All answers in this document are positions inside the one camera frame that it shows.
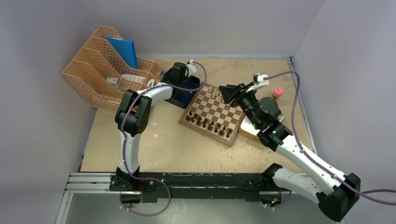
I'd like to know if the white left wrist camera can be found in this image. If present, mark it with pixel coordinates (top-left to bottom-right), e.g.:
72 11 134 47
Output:
187 59 198 76

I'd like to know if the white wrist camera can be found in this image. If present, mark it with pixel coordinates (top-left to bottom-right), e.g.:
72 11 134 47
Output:
246 71 269 92
187 59 198 76

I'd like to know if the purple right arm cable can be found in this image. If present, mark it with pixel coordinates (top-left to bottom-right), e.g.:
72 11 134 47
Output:
263 70 396 206

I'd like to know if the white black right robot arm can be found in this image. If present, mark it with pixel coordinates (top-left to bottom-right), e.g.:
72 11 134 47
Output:
219 84 361 222

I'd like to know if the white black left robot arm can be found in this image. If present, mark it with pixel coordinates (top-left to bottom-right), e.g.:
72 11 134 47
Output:
114 60 198 191

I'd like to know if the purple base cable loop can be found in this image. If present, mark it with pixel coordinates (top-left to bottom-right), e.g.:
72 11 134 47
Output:
119 176 171 217

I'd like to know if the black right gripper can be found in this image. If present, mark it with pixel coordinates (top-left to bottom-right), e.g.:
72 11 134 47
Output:
219 82 262 129

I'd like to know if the dark blue tray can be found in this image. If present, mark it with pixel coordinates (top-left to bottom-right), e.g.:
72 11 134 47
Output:
165 76 200 109

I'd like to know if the wooden chess board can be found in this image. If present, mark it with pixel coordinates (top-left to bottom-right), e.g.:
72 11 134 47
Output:
178 84 245 147

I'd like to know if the peach plastic file organizer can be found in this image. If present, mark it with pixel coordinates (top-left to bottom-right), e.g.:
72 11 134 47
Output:
62 26 165 111

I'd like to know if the gold metal tin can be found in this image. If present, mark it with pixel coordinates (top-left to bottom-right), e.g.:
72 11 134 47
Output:
239 116 262 145

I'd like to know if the blue folder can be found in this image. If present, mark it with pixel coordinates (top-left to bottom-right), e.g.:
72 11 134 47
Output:
104 36 138 69

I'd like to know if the grey box red label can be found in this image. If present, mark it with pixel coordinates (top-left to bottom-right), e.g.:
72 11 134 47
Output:
106 77 123 91

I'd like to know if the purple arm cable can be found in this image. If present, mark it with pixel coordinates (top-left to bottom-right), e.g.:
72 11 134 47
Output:
263 70 396 206
120 61 207 180

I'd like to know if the white stapler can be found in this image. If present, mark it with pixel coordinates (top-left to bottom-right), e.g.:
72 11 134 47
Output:
146 79 156 88

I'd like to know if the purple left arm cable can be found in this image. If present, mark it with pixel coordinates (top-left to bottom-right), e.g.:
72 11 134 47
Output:
120 61 207 180

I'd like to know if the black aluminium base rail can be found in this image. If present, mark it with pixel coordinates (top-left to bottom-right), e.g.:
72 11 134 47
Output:
63 172 337 205

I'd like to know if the pink capped small bottle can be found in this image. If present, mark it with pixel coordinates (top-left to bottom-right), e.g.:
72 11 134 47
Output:
272 87 283 100

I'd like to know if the white paper pack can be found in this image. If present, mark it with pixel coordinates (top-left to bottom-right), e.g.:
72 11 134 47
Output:
121 74 145 83

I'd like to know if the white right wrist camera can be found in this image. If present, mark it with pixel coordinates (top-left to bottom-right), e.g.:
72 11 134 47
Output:
246 71 269 92

